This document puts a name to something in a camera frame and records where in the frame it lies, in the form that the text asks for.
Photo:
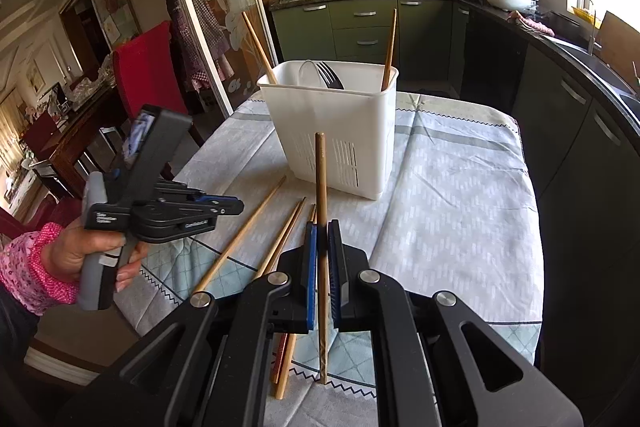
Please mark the metal fork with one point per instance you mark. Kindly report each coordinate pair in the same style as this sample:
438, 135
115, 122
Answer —
328, 76

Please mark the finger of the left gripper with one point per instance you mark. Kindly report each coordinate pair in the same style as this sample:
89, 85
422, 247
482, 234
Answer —
220, 206

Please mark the pink left sleeve forearm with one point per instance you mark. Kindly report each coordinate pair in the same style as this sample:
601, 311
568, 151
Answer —
25, 277

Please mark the person's left hand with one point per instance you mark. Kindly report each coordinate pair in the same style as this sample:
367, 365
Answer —
64, 257

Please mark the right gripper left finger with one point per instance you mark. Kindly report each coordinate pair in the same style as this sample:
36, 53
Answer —
207, 363

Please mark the wooden cutting board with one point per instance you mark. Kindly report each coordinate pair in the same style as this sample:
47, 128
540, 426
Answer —
619, 47

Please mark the white plastic utensil holder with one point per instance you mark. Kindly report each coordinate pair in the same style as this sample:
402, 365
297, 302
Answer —
358, 122

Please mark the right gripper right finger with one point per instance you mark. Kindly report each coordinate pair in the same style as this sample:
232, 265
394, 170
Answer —
436, 362

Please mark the patterned tablecloth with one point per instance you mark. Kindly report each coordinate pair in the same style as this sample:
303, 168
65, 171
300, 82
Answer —
458, 214

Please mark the white spoon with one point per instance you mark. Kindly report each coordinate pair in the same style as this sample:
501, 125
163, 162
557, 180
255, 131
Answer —
309, 76

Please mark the wooden chopstick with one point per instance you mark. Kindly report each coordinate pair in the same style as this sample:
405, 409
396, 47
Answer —
288, 341
389, 52
237, 239
280, 240
323, 260
262, 54

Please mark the pink cloth on counter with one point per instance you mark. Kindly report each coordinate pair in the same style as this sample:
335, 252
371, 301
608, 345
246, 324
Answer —
528, 24

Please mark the red chair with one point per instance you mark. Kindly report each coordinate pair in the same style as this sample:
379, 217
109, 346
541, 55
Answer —
144, 74

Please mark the dark wooden sideboard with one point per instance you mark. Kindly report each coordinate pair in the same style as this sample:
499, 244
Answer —
57, 152

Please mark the yellow basket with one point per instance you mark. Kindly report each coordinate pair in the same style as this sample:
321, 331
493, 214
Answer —
585, 15

